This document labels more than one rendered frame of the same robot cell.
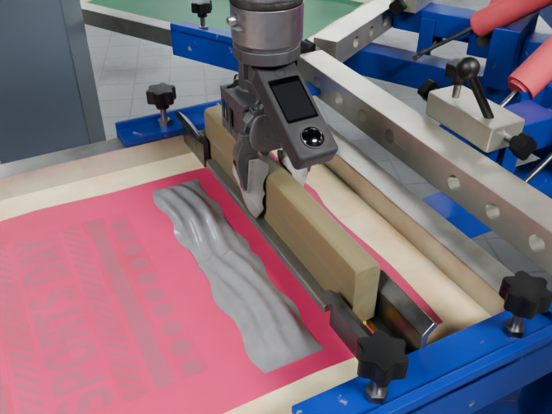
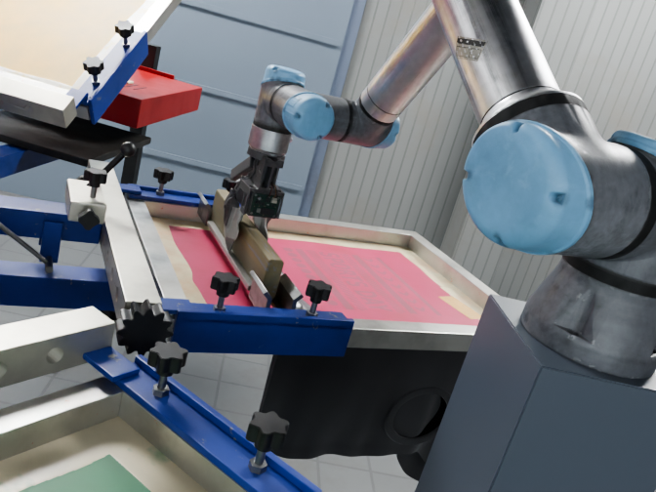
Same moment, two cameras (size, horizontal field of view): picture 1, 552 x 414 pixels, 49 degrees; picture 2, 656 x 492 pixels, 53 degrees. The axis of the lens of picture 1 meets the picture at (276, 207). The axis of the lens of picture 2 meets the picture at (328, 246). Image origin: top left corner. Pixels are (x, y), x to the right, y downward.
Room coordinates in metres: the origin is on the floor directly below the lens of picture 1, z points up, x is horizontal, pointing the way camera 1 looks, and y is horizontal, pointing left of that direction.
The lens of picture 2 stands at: (1.82, 0.15, 1.45)
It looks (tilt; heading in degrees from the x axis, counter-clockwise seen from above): 18 degrees down; 179
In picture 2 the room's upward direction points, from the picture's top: 16 degrees clockwise
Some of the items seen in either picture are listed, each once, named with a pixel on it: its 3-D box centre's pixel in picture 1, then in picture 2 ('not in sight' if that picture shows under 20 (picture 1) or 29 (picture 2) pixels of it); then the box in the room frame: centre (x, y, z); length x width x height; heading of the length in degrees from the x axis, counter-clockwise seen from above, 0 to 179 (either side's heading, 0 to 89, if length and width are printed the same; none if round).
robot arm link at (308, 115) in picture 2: not in sight; (310, 114); (0.69, 0.08, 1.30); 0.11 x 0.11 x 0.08; 31
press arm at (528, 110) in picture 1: (496, 135); (47, 220); (0.76, -0.32, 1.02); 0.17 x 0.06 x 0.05; 117
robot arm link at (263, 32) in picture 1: (264, 23); (270, 141); (0.61, 0.01, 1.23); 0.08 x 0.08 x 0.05
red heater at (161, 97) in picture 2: not in sight; (109, 87); (-0.43, -0.69, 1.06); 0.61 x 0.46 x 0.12; 177
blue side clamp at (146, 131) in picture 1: (214, 127); (263, 328); (0.86, 0.10, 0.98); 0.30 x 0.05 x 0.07; 117
